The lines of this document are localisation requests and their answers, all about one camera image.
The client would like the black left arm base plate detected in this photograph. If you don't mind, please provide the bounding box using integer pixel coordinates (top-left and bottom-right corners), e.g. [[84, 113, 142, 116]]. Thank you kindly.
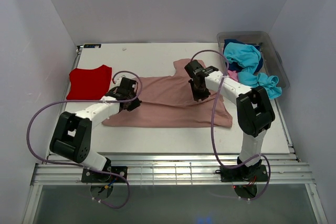
[[81, 166, 128, 184]]

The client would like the light pink t-shirt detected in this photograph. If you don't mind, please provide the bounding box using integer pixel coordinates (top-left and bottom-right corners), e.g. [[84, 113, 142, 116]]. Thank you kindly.
[[227, 70, 239, 82]]

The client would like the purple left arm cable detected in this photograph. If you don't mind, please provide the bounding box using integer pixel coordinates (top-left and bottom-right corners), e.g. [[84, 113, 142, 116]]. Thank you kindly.
[[26, 70, 143, 209]]

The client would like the dusty pink t-shirt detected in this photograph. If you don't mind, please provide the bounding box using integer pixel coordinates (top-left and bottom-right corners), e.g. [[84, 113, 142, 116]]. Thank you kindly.
[[102, 59, 233, 128]]

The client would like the aluminium extrusion frame rail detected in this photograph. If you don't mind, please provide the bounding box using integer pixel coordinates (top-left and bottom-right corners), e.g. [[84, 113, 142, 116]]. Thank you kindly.
[[31, 153, 315, 186]]

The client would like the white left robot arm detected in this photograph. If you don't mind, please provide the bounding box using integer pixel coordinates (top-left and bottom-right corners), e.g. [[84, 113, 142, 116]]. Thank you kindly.
[[49, 77, 141, 182]]

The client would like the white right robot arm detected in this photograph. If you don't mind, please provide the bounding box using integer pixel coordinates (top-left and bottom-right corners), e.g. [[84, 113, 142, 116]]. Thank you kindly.
[[184, 60, 275, 182]]

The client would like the turquoise t-shirt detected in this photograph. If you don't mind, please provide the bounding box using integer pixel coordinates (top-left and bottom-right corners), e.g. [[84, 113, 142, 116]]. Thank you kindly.
[[223, 39, 282, 99]]

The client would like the clear plastic bin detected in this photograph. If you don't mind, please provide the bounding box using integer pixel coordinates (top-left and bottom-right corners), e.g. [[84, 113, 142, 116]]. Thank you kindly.
[[217, 31, 290, 91]]

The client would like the blue label sticker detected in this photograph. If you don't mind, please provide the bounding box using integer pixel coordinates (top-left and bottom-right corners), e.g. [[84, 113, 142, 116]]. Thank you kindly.
[[83, 44, 101, 48]]

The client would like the folded red t-shirt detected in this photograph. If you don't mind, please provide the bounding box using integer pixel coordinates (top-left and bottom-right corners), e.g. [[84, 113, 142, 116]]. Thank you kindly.
[[66, 65, 112, 100]]

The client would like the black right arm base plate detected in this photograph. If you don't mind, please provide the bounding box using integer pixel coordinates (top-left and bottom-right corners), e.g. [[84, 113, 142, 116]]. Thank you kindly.
[[215, 165, 268, 182]]

